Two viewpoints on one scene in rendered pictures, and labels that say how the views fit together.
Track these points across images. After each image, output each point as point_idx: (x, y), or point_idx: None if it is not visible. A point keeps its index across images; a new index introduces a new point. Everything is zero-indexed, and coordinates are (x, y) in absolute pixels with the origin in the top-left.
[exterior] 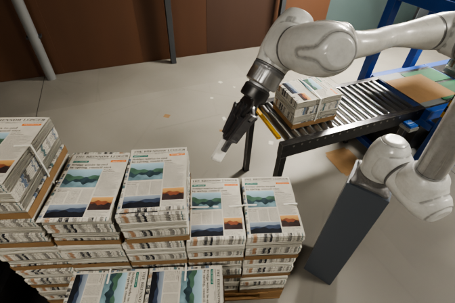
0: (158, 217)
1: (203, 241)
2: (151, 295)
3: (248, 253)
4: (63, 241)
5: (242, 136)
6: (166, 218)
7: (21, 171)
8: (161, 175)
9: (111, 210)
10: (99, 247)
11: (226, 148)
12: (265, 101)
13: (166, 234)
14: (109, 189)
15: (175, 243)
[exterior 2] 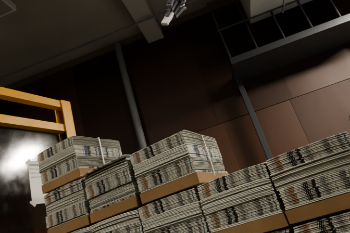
0: (161, 145)
1: (215, 183)
2: None
3: (288, 204)
4: (95, 214)
5: (172, 0)
6: (168, 144)
7: (86, 144)
8: None
9: (129, 154)
10: (120, 217)
11: (167, 12)
12: None
13: (174, 176)
14: None
15: (186, 193)
